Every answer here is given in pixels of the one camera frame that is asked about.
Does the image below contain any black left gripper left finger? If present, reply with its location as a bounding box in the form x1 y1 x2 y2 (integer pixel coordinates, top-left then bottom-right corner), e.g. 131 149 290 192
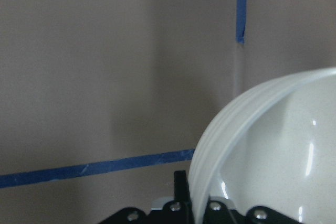
101 170 194 223

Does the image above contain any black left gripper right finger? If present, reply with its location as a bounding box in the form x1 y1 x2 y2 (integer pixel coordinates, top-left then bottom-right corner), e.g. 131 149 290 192
203 196 297 224

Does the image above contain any white ceramic bowl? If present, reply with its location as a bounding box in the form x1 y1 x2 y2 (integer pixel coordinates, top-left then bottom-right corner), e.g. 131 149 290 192
188 68 335 223

